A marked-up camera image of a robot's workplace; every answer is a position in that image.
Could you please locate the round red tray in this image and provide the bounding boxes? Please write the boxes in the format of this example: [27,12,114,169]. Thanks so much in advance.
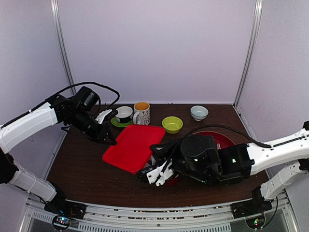
[195,130,235,150]

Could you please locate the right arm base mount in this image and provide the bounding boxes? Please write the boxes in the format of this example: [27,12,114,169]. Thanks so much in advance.
[230,199,272,230]

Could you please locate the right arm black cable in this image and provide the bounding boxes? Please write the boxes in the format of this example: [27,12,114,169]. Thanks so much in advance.
[178,124,272,149]

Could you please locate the lime green bowl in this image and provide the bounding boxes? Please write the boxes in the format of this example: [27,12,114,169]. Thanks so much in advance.
[162,116,183,134]

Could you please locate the right aluminium frame post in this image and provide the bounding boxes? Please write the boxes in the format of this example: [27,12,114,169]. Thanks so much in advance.
[233,0,263,108]

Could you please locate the red tin box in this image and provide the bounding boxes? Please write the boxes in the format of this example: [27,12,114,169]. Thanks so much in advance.
[142,154,181,187]

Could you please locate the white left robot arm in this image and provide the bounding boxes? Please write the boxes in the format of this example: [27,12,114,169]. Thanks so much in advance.
[0,82,117,215]

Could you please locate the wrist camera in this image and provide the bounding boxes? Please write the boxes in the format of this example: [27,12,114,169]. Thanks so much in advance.
[136,160,175,187]
[95,109,118,124]

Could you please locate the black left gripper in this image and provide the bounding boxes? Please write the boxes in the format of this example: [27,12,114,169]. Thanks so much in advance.
[66,108,116,145]

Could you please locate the patterned mug yellow inside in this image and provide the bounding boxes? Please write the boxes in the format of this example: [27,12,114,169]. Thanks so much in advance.
[132,102,151,125]

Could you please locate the white dark-banded cup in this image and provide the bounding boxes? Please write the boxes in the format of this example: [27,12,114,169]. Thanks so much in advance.
[115,106,133,123]

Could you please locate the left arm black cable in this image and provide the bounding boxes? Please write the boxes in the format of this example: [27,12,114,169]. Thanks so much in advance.
[0,81,121,129]

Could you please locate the left aluminium frame post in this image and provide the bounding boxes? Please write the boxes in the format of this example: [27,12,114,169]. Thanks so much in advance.
[50,0,75,86]

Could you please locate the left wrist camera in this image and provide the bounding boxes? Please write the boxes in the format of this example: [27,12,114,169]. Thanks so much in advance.
[95,109,118,124]

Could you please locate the aluminium frame post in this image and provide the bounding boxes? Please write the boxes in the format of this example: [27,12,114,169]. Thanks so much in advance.
[233,0,263,108]
[50,0,75,86]

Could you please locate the pale blue ceramic bowl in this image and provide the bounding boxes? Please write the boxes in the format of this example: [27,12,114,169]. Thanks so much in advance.
[190,105,209,121]

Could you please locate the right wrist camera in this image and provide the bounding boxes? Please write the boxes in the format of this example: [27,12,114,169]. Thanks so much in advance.
[136,160,175,187]

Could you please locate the green saucer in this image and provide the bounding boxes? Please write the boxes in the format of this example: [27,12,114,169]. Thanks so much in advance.
[111,116,135,128]

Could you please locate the aluminium front rail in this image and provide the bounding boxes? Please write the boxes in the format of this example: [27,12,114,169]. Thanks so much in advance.
[17,192,299,232]

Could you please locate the red tin lid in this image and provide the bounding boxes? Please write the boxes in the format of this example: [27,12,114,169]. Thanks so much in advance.
[102,124,166,174]

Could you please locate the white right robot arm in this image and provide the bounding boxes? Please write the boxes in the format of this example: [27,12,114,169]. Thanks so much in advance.
[146,122,309,214]

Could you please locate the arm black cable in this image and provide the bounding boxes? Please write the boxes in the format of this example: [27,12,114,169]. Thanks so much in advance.
[178,124,272,149]
[0,81,121,129]

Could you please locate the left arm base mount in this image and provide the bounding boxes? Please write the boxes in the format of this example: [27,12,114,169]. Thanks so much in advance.
[44,201,86,231]

